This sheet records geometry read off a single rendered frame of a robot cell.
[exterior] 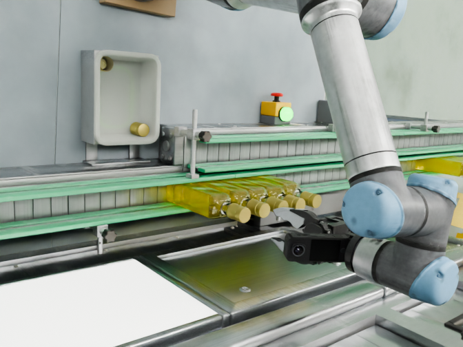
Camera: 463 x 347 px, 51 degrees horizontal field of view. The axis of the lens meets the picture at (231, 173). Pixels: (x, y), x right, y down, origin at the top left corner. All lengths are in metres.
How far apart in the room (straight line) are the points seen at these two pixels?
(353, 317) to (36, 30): 0.92
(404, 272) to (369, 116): 0.25
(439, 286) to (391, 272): 0.07
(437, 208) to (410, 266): 0.10
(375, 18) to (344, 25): 0.15
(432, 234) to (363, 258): 0.12
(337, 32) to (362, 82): 0.09
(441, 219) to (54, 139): 0.88
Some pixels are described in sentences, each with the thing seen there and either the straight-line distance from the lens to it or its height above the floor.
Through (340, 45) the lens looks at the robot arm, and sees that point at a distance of 0.75.
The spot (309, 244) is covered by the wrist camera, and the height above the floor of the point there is 1.39.
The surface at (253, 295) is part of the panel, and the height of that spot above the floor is 1.28.
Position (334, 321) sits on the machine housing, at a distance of 0.97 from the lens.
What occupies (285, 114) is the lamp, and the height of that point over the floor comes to 0.85.
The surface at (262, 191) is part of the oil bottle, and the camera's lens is 1.18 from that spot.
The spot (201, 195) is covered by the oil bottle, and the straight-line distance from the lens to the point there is 1.13.
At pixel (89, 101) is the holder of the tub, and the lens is 1.22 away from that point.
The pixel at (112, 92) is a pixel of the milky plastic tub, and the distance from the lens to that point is 1.28.
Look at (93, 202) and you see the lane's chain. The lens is 1.18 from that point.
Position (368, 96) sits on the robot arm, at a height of 1.51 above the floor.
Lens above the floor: 1.93
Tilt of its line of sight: 49 degrees down
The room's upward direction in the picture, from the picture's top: 106 degrees clockwise
